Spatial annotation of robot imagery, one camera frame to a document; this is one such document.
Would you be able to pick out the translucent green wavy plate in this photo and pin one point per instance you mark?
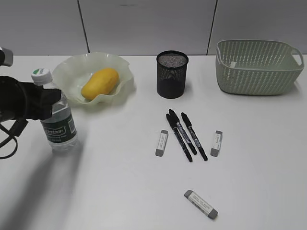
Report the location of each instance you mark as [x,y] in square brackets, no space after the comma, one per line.
[72,74]

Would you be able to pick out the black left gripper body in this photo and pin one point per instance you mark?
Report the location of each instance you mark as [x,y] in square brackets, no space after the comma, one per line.
[19,99]

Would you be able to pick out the yellow mango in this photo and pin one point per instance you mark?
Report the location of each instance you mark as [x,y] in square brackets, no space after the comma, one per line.
[101,82]

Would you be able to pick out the black mesh pen holder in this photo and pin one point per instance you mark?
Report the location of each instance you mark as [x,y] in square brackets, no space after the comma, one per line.
[171,73]

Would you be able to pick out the waste paper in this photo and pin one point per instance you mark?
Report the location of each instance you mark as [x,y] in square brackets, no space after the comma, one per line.
[233,64]

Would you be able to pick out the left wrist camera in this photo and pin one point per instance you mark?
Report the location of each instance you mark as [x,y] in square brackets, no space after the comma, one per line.
[6,57]

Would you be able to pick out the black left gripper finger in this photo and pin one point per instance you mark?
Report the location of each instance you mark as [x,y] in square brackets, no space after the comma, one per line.
[49,97]

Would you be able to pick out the grey white eraser front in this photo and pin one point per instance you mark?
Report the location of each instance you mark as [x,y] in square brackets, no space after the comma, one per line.
[201,204]

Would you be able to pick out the clear plastic water bottle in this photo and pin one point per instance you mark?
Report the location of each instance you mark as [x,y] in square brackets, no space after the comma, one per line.
[60,129]

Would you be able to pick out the grey white eraser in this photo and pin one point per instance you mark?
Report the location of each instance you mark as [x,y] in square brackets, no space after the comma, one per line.
[201,204]
[159,151]
[216,145]

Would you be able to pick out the pale green plastic basket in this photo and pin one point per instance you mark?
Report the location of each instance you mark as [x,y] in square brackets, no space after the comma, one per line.
[262,68]

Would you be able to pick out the black marker pen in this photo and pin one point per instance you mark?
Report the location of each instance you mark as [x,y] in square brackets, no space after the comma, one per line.
[188,124]
[182,131]
[178,136]

